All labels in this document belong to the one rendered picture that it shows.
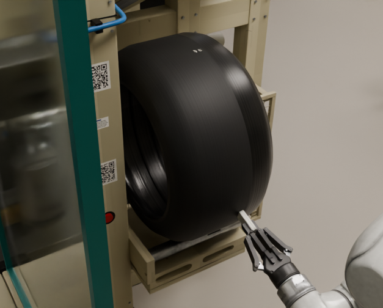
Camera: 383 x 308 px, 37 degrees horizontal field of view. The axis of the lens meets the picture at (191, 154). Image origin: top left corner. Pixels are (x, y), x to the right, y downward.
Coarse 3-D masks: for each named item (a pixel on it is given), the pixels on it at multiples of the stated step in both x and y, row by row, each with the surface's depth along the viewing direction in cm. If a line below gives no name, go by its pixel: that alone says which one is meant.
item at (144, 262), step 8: (128, 224) 177; (136, 240) 171; (136, 248) 169; (144, 248) 169; (136, 256) 171; (144, 256) 166; (136, 264) 173; (144, 264) 166; (152, 264) 166; (144, 272) 168; (152, 272) 168; (152, 280) 170
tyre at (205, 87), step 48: (144, 48) 155; (192, 48) 155; (144, 96) 148; (192, 96) 144; (240, 96) 149; (144, 144) 198; (192, 144) 142; (240, 144) 148; (144, 192) 192; (192, 192) 147; (240, 192) 153
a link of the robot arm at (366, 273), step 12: (372, 228) 89; (360, 240) 88; (372, 240) 86; (360, 252) 86; (372, 252) 85; (348, 264) 88; (360, 264) 85; (372, 264) 83; (348, 276) 87; (360, 276) 85; (372, 276) 84; (348, 288) 89; (360, 288) 86; (372, 288) 85; (360, 300) 87; (372, 300) 85
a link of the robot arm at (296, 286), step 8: (288, 280) 145; (296, 280) 145; (304, 280) 145; (280, 288) 145; (288, 288) 144; (296, 288) 143; (304, 288) 143; (312, 288) 144; (280, 296) 147; (288, 296) 144; (296, 296) 142; (288, 304) 144
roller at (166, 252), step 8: (232, 224) 183; (240, 224) 185; (216, 232) 181; (224, 232) 183; (192, 240) 177; (200, 240) 178; (152, 248) 173; (160, 248) 173; (168, 248) 173; (176, 248) 174; (184, 248) 176; (152, 256) 171; (160, 256) 172; (168, 256) 174
